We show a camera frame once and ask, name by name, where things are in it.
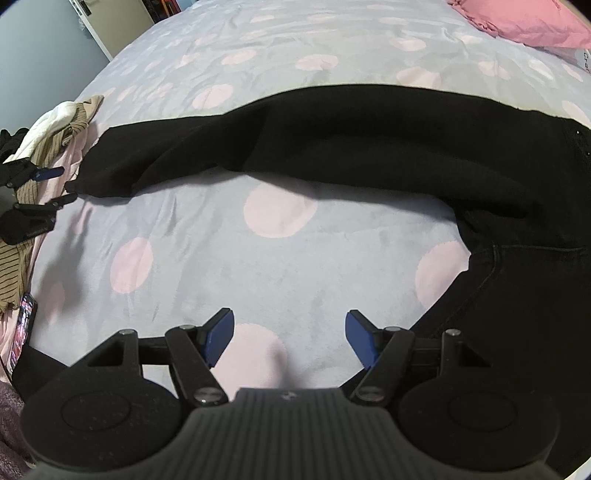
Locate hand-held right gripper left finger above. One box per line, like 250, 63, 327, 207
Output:
88, 308, 235, 408

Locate cream wardrobe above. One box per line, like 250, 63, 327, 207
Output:
68, 0, 154, 62

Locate pink pillow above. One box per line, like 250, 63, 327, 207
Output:
447, 0, 591, 49

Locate white printed pillow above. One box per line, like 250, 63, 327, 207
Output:
545, 44, 591, 83

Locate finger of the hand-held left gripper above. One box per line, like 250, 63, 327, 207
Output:
42, 192, 79, 212
27, 166, 65, 184

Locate white garment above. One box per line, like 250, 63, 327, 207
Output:
27, 102, 84, 139

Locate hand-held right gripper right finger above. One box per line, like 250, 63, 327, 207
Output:
345, 310, 492, 408

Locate black pants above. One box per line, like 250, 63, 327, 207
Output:
65, 84, 591, 476

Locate beige striped garment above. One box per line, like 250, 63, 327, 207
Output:
0, 95, 105, 311

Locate purple fuzzy cloth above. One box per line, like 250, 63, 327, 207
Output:
0, 382, 34, 468

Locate grey pink-dotted bed blanket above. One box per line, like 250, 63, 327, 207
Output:
28, 0, 591, 402

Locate black smartphone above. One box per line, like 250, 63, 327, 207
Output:
9, 292, 38, 366

